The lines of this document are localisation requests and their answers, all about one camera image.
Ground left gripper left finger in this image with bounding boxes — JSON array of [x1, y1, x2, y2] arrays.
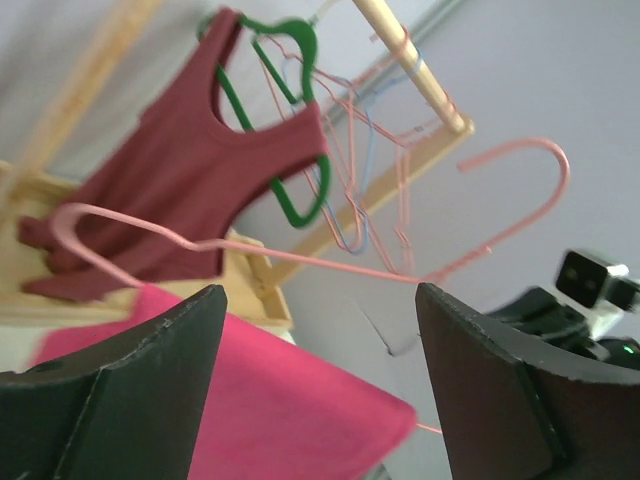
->
[[1, 286, 227, 479]]

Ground green plastic hanger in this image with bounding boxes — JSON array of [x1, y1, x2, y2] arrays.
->
[[196, 7, 331, 229]]

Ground pink wire hanger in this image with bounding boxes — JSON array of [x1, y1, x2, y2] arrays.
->
[[343, 74, 443, 276], [52, 128, 570, 292], [252, 35, 361, 201], [319, 29, 426, 271]]

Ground pink trousers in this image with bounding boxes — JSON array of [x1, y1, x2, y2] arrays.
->
[[34, 286, 417, 479]]

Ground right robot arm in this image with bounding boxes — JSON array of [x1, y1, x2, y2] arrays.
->
[[486, 287, 639, 371]]

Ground blue wire hanger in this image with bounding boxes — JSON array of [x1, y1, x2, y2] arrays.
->
[[280, 49, 424, 255]]

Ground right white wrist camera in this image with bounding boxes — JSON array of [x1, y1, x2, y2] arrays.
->
[[554, 249, 639, 340]]

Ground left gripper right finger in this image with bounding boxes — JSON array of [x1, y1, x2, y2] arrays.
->
[[415, 283, 639, 480]]

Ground maroon tank top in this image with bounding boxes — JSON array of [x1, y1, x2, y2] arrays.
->
[[17, 7, 331, 304]]

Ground wooden clothes rack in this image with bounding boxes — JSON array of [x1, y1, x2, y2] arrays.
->
[[0, 0, 476, 331]]

